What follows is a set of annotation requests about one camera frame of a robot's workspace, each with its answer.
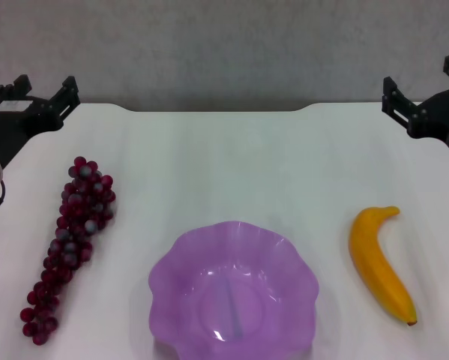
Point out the purple translucent wavy bowl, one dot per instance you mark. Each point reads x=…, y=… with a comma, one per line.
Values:
x=269, y=300

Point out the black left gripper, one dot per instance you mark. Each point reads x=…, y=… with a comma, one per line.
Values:
x=25, y=120

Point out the yellow banana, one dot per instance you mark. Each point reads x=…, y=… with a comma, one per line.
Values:
x=374, y=255

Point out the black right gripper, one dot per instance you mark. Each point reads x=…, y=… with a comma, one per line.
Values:
x=441, y=112

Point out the dark red grape bunch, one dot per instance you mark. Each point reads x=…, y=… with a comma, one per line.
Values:
x=79, y=210

